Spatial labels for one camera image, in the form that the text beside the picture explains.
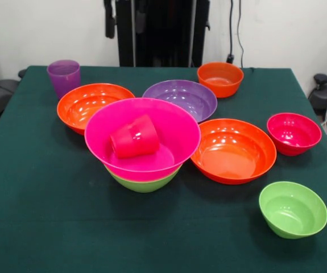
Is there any red cup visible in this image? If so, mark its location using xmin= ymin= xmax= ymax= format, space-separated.
xmin=109 ymin=114 xmax=160 ymax=159

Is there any thin black wall cable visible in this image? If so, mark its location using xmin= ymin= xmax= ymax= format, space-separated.
xmin=237 ymin=0 xmax=246 ymax=69

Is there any large pink bowl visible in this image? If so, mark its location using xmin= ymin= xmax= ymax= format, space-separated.
xmin=84 ymin=97 xmax=202 ymax=183

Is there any large orange bowl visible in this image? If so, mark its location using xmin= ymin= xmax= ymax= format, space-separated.
xmin=56 ymin=82 xmax=136 ymax=136
xmin=190 ymin=118 xmax=278 ymax=185

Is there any purple cup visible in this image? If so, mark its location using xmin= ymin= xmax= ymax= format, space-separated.
xmin=46 ymin=59 xmax=81 ymax=101

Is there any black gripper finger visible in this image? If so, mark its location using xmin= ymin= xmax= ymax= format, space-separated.
xmin=136 ymin=0 xmax=146 ymax=35
xmin=104 ymin=0 xmax=117 ymax=40

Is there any small orange bowl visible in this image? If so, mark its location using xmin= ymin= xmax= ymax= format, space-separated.
xmin=197 ymin=61 xmax=245 ymax=99

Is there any black cable with plug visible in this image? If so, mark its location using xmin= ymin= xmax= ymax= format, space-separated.
xmin=226 ymin=0 xmax=235 ymax=65

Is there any purple bowl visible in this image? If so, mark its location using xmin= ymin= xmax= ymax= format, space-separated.
xmin=142 ymin=79 xmax=218 ymax=123

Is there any small red bowl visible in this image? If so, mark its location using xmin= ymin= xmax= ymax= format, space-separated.
xmin=266 ymin=112 xmax=323 ymax=157

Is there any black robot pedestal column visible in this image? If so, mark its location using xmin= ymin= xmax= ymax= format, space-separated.
xmin=114 ymin=0 xmax=211 ymax=68

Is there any small green bowl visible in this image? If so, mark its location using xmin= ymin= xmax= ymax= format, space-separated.
xmin=258 ymin=181 xmax=327 ymax=240

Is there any dark green tablecloth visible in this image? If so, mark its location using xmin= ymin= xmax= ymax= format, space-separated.
xmin=0 ymin=65 xmax=327 ymax=273

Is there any gray pedestal leg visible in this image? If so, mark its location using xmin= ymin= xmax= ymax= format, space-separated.
xmin=0 ymin=69 xmax=27 ymax=117
xmin=308 ymin=73 xmax=327 ymax=114

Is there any large green bowl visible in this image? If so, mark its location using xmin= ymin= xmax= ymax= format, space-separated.
xmin=104 ymin=163 xmax=183 ymax=194

